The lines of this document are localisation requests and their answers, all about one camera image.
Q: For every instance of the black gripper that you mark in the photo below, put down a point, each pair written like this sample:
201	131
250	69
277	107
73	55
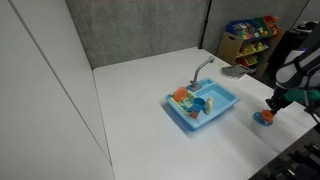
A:
278	100

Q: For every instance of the orange mug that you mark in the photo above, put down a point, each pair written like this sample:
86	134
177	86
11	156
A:
267	116

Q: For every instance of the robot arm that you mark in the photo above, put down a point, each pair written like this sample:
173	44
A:
300	73

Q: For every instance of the blue plate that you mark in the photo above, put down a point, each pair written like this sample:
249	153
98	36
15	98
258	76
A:
257	116

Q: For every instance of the orange plate in rack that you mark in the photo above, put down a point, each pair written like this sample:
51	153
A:
180	94

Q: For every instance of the black equipment at table edge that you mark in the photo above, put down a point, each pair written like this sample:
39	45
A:
300	161

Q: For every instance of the wooden toy shelf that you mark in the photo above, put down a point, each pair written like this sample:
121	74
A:
250	42

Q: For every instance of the beige sponge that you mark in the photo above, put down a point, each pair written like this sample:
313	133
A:
209	105

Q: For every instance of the blue cup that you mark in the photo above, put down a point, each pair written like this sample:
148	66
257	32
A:
198	104

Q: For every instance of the red cup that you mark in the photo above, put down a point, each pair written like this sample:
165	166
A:
194	114

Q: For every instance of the blue toy sink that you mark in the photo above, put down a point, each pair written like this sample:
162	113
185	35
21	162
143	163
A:
223	99

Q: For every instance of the black tripod pole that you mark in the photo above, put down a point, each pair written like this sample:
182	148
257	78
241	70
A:
206	19

